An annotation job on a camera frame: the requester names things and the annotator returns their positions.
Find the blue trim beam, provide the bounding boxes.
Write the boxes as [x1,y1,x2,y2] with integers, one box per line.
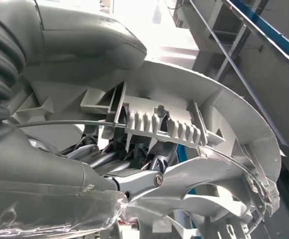
[222,0,289,74]

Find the grey metal ceiling frame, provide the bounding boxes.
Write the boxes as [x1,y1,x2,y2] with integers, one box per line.
[189,0,287,146]

